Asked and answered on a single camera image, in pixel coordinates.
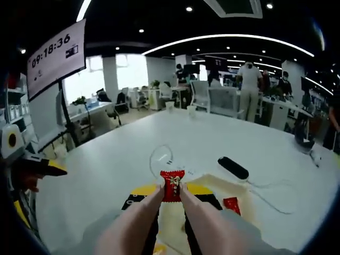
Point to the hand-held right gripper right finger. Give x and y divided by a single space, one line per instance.
212 203

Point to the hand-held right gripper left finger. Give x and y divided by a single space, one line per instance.
135 203

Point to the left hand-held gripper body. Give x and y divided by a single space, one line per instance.
12 148

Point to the dark red food packet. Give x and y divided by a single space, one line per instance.
231 205

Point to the beige hexagonal container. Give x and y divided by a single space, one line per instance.
170 220

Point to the small red candy food packet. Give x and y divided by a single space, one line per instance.
172 187

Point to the person's left hand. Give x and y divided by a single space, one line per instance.
33 183

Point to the black power bank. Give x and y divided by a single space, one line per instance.
233 168

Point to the white storage shelf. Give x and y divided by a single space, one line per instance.
16 106

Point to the black display stand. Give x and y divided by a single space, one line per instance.
66 114

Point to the green potted plant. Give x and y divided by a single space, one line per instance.
79 101

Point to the white paper cup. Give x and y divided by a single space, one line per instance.
191 111
169 107

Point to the large display screen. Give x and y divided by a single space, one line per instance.
57 58

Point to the grey office chair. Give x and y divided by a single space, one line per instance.
223 101

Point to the white mesh office chair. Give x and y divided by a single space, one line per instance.
199 94

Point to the small white device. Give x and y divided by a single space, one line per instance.
315 158

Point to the white office desk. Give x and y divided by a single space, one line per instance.
281 109

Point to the black hanging display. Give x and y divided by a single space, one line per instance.
216 63

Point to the curved ceiling light strip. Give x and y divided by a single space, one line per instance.
225 35
81 12

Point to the ceiling air conditioner vent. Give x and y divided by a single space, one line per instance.
233 8

